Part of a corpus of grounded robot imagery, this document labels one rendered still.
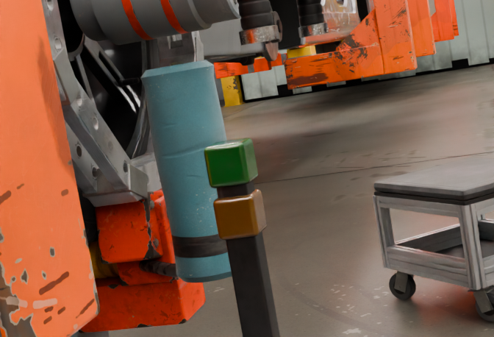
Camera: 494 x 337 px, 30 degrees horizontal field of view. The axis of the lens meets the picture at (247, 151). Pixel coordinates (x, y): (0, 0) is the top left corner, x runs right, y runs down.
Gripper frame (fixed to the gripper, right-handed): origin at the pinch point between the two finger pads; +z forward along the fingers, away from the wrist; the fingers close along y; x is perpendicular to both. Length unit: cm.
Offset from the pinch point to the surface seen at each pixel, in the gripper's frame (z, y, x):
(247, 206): -1, -54, -23
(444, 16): 22, 960, -2
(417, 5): 21, 540, 6
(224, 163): 1, -54, -19
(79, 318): 14, -62, -30
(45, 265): 14, -66, -24
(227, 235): 2, -54, -25
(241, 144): -1, -54, -17
